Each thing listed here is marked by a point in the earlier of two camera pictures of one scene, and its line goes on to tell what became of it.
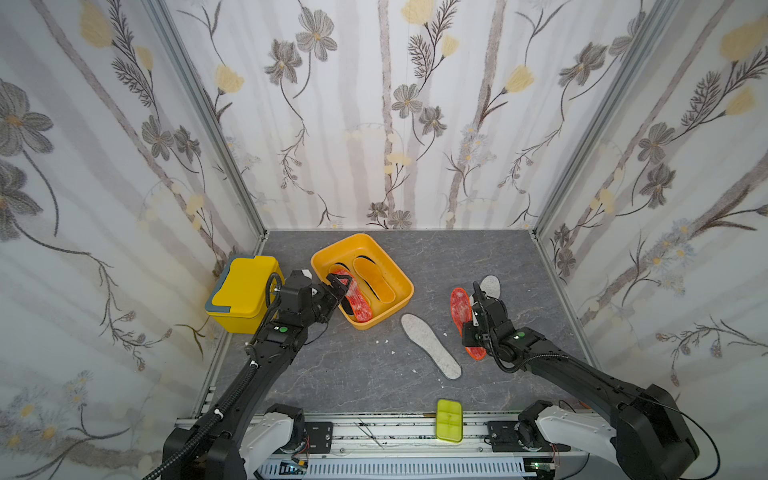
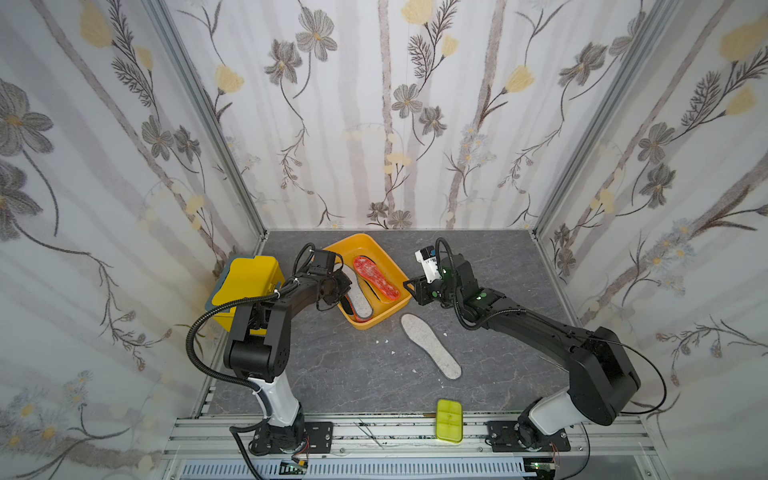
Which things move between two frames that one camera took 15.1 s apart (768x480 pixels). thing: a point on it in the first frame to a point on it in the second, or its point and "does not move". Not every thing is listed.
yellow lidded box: x=248 y=288 does not move
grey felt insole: x=422 y=336 does not move
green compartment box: x=449 y=420 does not move
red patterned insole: x=462 y=313 to x=367 y=269
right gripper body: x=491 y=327 to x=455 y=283
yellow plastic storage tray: x=377 y=285 does not move
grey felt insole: x=491 y=285 to x=360 y=306
